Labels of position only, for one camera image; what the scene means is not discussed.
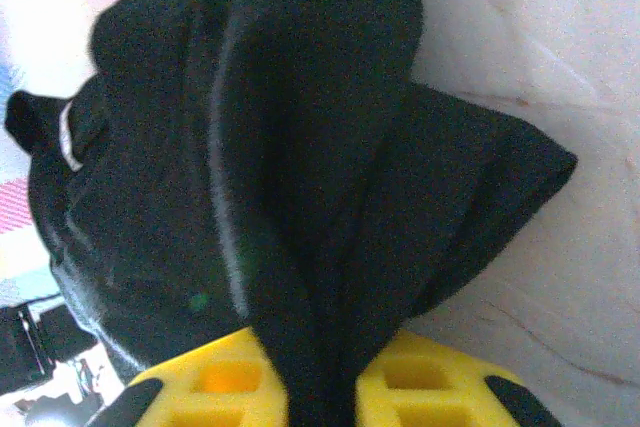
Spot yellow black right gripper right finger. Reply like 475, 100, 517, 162
356, 329, 564, 427

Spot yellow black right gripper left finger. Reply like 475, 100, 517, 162
94, 326, 292, 427

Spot black t-shirt with floral print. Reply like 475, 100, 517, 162
3, 0, 580, 427

